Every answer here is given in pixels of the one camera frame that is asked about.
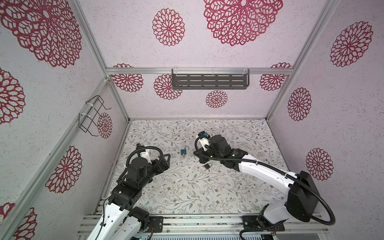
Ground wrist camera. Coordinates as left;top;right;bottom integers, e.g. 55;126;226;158
197;131;211;152
136;143;151;163

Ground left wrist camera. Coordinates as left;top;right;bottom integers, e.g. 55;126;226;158
136;143;151;163

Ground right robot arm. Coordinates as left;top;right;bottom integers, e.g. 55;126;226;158
194;132;320;231

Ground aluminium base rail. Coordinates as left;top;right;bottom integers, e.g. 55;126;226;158
76;212;330;237

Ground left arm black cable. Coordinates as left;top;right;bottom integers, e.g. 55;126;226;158
98;145;164;240

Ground black wire wall rack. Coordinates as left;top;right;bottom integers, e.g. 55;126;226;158
78;95;113;139

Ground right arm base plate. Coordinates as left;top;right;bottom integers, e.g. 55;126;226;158
242;215;285;233

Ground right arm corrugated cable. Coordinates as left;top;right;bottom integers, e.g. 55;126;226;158
194;136;336;226

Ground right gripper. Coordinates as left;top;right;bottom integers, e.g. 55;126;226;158
193;146;224;164

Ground dark metal wall shelf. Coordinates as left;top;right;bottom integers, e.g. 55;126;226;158
171;69;250;90

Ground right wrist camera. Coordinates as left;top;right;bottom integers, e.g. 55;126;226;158
197;131;211;152

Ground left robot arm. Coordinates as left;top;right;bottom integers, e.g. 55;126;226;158
88;153;171;240

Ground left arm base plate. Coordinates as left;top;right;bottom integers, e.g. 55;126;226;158
145;216;164;234

